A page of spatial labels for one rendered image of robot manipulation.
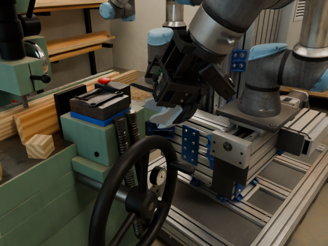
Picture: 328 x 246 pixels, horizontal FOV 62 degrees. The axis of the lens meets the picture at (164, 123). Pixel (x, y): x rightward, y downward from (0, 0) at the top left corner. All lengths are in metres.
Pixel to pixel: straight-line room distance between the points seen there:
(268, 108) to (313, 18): 0.31
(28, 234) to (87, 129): 0.24
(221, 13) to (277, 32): 1.01
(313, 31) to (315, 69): 0.11
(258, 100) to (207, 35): 0.61
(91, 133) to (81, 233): 0.30
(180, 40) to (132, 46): 4.13
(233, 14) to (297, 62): 0.55
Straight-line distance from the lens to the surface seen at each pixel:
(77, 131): 0.62
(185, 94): 0.46
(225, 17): 0.39
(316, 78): 0.92
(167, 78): 0.43
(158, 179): 0.90
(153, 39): 1.22
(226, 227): 1.40
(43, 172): 0.61
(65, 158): 0.64
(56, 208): 0.68
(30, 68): 0.68
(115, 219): 0.89
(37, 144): 0.60
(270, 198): 1.61
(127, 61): 4.64
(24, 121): 0.65
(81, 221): 0.77
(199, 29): 0.40
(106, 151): 0.58
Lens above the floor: 1.21
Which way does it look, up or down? 26 degrees down
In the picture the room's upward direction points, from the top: straight up
